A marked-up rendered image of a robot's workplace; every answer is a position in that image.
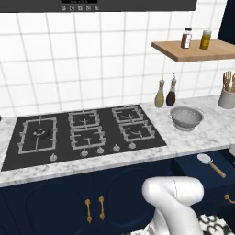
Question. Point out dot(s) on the yellow oil bottle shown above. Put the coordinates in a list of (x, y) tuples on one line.
[(159, 98)]

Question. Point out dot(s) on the navy blue wall cupboard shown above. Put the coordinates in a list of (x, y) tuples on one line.
[(228, 21)]

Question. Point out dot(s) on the brown spice jar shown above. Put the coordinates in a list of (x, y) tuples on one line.
[(186, 39)]

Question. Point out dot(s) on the black gas hob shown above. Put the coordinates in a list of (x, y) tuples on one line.
[(61, 154)]

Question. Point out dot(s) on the grey hob knob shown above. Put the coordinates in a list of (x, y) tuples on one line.
[(100, 150), (53, 157), (132, 145), (84, 153), (116, 148)]

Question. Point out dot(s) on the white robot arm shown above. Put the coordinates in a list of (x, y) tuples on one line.
[(174, 199)]

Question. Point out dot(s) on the grey metal colander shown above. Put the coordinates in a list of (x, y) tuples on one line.
[(186, 118)]

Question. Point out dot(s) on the wooden utensils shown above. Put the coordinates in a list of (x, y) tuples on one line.
[(227, 81)]

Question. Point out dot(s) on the white utensil pot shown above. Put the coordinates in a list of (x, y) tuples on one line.
[(226, 99)]

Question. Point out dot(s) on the wooden wall shelf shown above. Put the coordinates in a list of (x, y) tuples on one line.
[(195, 53)]

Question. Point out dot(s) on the navy blue drawer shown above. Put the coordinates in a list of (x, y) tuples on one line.
[(191, 171)]

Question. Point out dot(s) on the dark vinegar bottle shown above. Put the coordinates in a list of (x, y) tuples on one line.
[(170, 97)]

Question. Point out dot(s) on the navy blue cupboard door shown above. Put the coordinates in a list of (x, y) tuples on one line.
[(128, 195), (46, 208)]

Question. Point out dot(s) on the yellow spice jar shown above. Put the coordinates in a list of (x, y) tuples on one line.
[(205, 40)]

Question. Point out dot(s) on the dark range hood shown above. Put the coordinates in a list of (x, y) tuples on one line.
[(128, 5)]

